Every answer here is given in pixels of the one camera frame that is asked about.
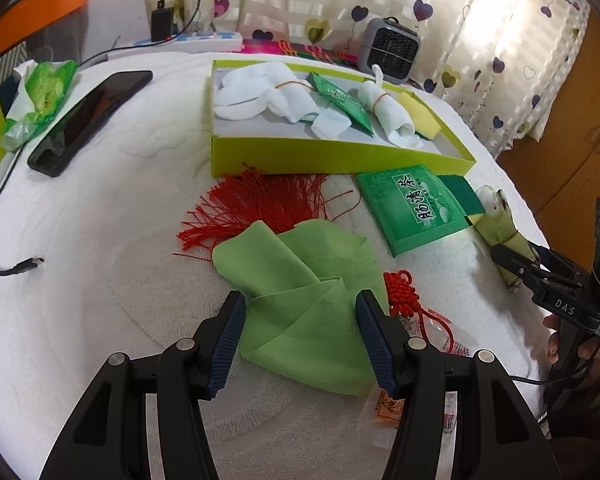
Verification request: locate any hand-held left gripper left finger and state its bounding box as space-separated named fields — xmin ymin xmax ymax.
xmin=39 ymin=290 xmax=247 ymax=480

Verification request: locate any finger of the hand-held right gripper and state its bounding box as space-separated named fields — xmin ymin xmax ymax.
xmin=527 ymin=240 xmax=592 ymax=281
xmin=490 ymin=244 xmax=548 ymax=288

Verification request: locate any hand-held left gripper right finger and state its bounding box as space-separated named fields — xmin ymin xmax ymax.
xmin=355 ymin=290 xmax=563 ymax=480

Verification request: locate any green floral cloth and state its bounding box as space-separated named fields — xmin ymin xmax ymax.
xmin=472 ymin=185 xmax=540 ymax=292

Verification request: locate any clear plastic packet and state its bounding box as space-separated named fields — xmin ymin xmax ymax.
xmin=362 ymin=305 xmax=464 ymax=434

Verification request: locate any light green cloth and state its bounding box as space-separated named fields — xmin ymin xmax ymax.
xmin=212 ymin=219 xmax=393 ymax=397

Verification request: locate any yellow sponge with green pad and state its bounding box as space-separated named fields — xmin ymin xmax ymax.
xmin=399 ymin=92 xmax=444 ymax=141
xmin=439 ymin=174 xmax=482 ymax=222

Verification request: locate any green tea packet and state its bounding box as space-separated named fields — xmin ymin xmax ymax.
xmin=355 ymin=164 xmax=470 ymax=259
xmin=307 ymin=71 xmax=377 ymax=135

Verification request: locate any red tassel knot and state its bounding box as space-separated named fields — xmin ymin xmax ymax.
xmin=172 ymin=162 xmax=457 ymax=357

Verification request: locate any white terry cloth roll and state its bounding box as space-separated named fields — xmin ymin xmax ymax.
xmin=357 ymin=64 xmax=425 ymax=150

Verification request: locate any lime green shallow box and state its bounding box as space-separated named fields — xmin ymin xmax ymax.
xmin=210 ymin=58 xmax=477 ymax=179

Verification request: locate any small white sock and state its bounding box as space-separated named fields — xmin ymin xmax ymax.
xmin=310 ymin=110 xmax=354 ymax=139

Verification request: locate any white towel large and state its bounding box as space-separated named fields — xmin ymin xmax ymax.
xmin=214 ymin=66 xmax=322 ymax=124

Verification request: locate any person's right forearm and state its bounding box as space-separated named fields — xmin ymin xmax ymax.
xmin=547 ymin=385 xmax=600 ymax=461

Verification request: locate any wooden wardrobe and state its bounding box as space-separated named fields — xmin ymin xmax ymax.
xmin=495 ymin=10 xmax=600 ymax=261

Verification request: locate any small grey fan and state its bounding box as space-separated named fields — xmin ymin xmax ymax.
xmin=356 ymin=17 xmax=424 ymax=86

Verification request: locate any black phone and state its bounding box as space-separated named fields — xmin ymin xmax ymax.
xmin=27 ymin=71 xmax=154 ymax=178

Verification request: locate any colourful plaid cloth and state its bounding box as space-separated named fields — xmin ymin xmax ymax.
xmin=242 ymin=39 xmax=362 ymax=69

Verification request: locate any white power strip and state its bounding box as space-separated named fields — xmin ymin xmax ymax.
xmin=107 ymin=30 xmax=244 ymax=59

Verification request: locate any green white plastic bag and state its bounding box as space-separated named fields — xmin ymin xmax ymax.
xmin=0 ymin=60 xmax=79 ymax=151

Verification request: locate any black charger adapter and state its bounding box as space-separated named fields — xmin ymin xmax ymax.
xmin=151 ymin=7 xmax=176 ymax=42

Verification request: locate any orange tray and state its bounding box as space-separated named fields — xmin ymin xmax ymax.
xmin=0 ymin=0 xmax=90 ymax=61

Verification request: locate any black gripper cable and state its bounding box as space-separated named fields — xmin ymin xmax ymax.
xmin=507 ymin=374 xmax=554 ymax=389

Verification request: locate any black charging cable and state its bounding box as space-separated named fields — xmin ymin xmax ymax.
xmin=0 ymin=0 xmax=206 ymax=279

